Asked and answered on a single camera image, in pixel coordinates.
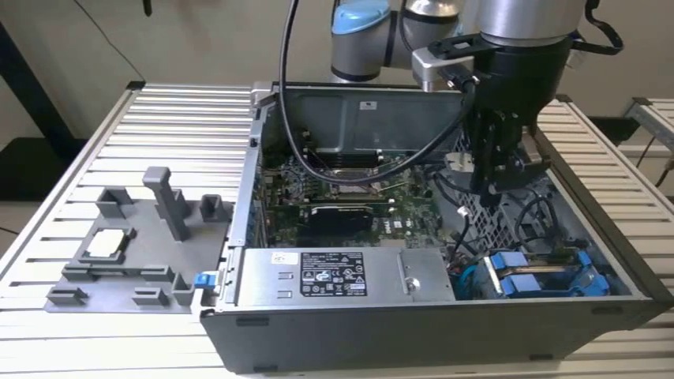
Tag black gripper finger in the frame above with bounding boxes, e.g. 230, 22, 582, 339
497, 114, 553, 195
470, 111, 502, 206

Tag black disk wire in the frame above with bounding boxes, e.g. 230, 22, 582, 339
517, 193, 558, 246

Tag hard disk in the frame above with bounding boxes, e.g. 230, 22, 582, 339
485, 247, 610, 280
497, 272, 617, 298

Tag grey metal drive cage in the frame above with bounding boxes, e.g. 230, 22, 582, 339
434, 98, 559, 256

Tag green motherboard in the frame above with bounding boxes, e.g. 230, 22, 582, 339
262, 153, 454, 250

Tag CPU socket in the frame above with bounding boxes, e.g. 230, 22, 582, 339
323, 167, 389, 197

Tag black RAM slots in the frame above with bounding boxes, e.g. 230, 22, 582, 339
303, 148, 383, 170

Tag metal slat side table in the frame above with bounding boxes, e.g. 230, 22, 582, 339
627, 96, 674, 159

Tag black graphics card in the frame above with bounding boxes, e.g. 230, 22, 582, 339
307, 204, 377, 239

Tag black open PC case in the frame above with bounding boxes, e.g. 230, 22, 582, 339
198, 81, 674, 375

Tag silver power supply unit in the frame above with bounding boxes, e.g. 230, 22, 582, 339
235, 247, 457, 304

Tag grey parts rack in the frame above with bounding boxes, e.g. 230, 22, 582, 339
46, 166, 236, 316

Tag CPU with silver top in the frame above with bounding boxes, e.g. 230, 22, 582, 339
86, 229, 127, 258

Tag black wire white connector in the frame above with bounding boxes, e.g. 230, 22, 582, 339
429, 172, 478, 257

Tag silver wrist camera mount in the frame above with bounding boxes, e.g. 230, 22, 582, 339
411, 37, 478, 94

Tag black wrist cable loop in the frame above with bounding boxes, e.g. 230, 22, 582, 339
571, 0, 626, 56

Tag blue data cable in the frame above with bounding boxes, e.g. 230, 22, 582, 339
455, 263, 479, 299

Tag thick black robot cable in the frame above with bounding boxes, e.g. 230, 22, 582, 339
278, 0, 478, 182

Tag thin black wall cable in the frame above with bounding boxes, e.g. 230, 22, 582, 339
72, 0, 147, 82

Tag black furniture frame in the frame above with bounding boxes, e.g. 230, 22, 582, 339
0, 21, 88, 203

